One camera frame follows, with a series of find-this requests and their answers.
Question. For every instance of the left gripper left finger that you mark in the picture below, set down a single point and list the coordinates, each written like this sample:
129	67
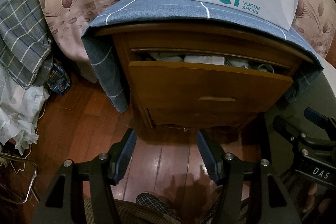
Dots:
120	155

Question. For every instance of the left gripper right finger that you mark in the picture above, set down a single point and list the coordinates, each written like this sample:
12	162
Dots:
212	156

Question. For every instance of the wooden drawer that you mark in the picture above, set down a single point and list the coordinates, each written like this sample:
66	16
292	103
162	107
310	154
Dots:
168	85

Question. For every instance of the white socks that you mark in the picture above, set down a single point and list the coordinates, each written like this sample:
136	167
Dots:
213	60

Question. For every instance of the person's right hand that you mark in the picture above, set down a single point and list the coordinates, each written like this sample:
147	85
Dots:
311	202

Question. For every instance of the checked slipper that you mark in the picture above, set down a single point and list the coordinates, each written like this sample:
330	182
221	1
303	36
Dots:
151	201

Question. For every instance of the green bed mattress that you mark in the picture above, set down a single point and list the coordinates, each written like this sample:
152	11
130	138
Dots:
320	96

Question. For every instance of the wooden nightstand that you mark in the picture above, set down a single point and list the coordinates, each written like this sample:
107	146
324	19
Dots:
201	39

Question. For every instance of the dark blue package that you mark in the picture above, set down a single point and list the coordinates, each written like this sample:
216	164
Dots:
58	82

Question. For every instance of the white floral sheet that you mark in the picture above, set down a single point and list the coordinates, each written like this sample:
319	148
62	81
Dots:
20	110

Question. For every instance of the grey plaid blanket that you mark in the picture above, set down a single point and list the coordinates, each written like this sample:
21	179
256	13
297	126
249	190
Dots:
25	42

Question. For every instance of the blue checked cloth cover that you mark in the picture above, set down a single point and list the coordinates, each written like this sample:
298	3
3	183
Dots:
106	64

